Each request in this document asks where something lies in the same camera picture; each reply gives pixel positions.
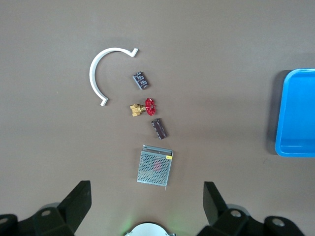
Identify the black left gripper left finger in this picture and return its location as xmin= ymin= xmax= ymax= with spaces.
xmin=18 ymin=180 xmax=92 ymax=236

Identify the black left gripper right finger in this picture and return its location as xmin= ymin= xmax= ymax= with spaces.
xmin=196 ymin=181 xmax=263 ymax=236

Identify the dark cylindrical capacitor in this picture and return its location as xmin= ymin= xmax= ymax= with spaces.
xmin=151 ymin=118 xmax=169 ymax=141
xmin=132 ymin=70 xmax=151 ymax=90

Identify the metal mesh power supply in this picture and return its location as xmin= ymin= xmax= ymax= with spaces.
xmin=136 ymin=144 xmax=174 ymax=191

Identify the blue plastic tray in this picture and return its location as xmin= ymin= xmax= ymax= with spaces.
xmin=275 ymin=68 xmax=315 ymax=158

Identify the brass valve red handwheel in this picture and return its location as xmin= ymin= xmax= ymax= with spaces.
xmin=129 ymin=97 xmax=157 ymax=118

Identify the white curved plastic clamp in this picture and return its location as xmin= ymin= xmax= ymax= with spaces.
xmin=89 ymin=46 xmax=139 ymax=107

